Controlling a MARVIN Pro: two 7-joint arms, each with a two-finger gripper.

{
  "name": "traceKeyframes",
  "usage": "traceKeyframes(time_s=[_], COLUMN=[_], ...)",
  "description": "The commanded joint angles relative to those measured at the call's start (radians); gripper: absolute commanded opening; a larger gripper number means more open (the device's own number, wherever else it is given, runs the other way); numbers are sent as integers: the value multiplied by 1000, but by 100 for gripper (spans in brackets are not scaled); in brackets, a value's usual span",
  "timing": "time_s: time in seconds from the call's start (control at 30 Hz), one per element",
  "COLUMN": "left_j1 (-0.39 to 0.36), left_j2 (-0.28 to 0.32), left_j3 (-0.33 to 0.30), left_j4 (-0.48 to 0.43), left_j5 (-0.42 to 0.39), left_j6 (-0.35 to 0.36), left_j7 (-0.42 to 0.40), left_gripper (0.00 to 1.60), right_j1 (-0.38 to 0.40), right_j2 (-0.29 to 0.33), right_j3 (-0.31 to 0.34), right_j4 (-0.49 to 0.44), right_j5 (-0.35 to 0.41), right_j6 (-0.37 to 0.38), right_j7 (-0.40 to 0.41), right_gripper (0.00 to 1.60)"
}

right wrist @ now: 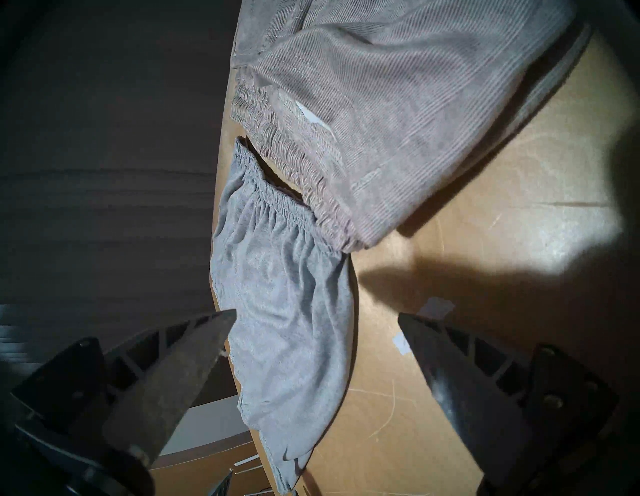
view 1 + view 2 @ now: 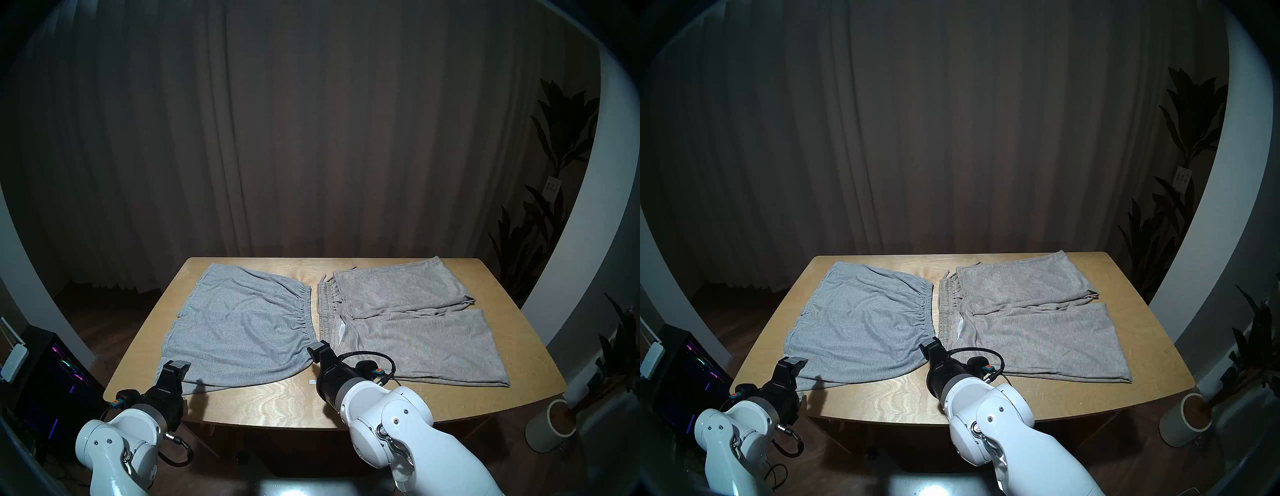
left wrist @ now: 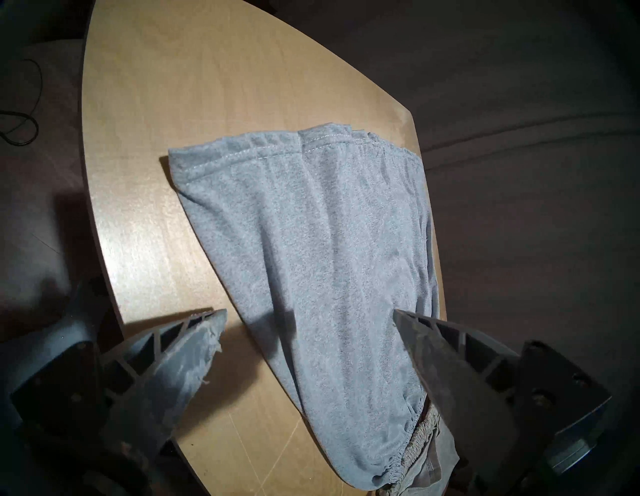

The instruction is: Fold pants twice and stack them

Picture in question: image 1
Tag light grey shorts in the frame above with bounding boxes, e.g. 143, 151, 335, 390
208, 136, 358, 496

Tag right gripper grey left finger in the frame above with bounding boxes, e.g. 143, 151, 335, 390
10, 309, 238, 470

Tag brown pleated curtain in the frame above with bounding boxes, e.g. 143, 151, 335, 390
0, 0, 243, 361

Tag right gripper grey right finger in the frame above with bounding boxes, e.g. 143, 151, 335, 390
397, 313, 620, 489

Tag light wooden table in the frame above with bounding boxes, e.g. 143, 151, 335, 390
207, 20, 640, 496

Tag beige sweat shorts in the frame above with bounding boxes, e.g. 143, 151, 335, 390
228, 0, 597, 252

